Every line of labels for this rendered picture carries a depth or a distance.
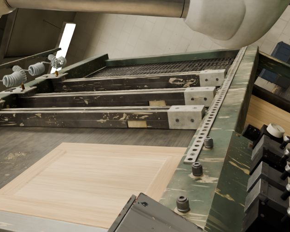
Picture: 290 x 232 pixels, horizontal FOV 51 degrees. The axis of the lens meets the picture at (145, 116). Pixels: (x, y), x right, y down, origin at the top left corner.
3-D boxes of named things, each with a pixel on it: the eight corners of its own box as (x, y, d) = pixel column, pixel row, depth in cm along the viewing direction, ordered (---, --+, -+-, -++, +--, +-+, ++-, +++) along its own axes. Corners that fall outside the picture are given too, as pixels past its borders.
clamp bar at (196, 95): (213, 108, 124) (209, 50, 116) (4, 110, 172) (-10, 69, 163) (217, 100, 133) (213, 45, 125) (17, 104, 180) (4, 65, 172)
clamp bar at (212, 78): (224, 86, 150) (221, 37, 142) (39, 94, 197) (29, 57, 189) (227, 81, 158) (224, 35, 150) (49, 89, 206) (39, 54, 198)
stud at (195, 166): (201, 177, 70) (200, 166, 69) (191, 177, 71) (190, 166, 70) (204, 172, 72) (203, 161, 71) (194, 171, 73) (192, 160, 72)
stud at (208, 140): (212, 149, 82) (211, 139, 81) (203, 149, 83) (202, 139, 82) (214, 145, 84) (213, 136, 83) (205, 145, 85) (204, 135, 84)
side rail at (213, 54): (240, 64, 215) (240, 49, 211) (107, 73, 259) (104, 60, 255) (241, 62, 222) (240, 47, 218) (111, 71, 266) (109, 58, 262)
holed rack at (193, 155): (194, 164, 76) (194, 162, 76) (183, 163, 77) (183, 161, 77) (247, 46, 216) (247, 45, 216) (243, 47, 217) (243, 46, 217)
